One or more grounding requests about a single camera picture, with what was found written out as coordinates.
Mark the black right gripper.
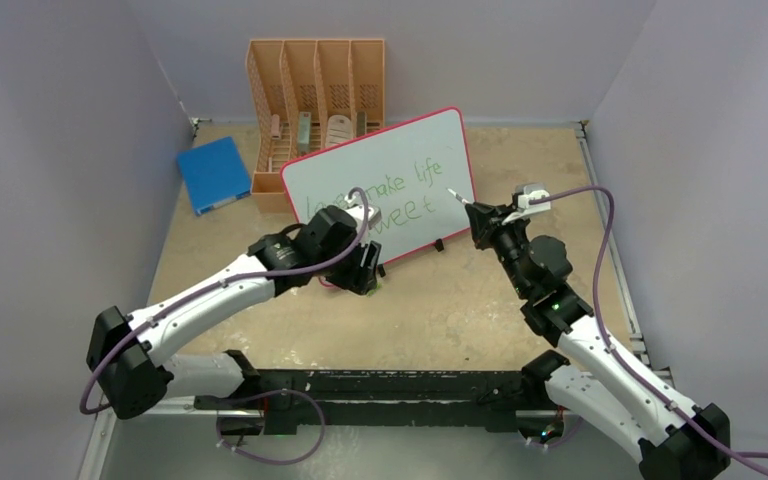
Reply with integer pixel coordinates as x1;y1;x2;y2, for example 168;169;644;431
466;203;532;297

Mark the green whiteboard marker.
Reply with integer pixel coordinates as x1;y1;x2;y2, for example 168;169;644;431
447;188;472;205

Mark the green marker cap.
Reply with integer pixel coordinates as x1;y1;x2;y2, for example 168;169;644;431
366;284;382;296

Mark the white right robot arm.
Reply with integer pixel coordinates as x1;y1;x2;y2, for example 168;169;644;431
464;202;731;479

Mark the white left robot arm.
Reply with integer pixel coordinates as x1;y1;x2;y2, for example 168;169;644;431
79;205;381;420

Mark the pink-framed whiteboard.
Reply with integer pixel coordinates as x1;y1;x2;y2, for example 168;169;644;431
280;107;475;263

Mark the orange plastic file organizer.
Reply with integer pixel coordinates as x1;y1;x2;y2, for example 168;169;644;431
245;38;387;201

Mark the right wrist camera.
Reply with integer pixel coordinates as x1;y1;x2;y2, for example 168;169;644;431
502;183;551;225

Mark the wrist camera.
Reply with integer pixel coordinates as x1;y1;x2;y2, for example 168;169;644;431
502;183;551;225
348;205;382;233

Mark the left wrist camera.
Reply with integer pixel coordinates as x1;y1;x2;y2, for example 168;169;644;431
348;205;382;233

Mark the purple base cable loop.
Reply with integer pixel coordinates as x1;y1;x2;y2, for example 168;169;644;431
214;388;327;466

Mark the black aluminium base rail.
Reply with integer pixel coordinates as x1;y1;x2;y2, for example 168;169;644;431
182;369;580;443

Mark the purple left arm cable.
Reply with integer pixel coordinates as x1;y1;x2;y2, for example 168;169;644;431
79;188;372;416

